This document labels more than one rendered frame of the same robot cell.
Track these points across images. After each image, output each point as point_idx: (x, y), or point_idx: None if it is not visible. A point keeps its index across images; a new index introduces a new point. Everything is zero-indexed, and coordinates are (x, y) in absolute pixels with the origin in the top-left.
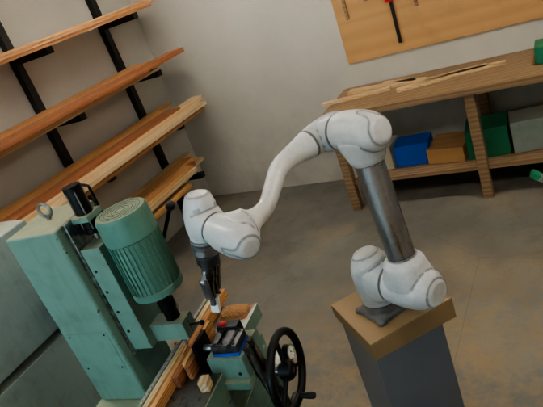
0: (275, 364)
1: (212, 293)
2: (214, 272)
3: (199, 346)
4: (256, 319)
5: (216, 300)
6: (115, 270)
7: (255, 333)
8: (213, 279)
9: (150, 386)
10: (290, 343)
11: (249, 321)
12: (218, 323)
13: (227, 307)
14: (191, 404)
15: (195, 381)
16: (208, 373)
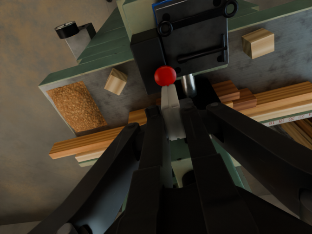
0: (88, 42)
1: (225, 117)
2: (203, 210)
3: (204, 100)
4: (65, 71)
5: (178, 100)
6: None
7: (126, 1)
8: (215, 161)
9: (280, 122)
10: (55, 28)
11: (83, 71)
12: (156, 92)
13: (79, 126)
14: (289, 42)
15: (236, 74)
16: None
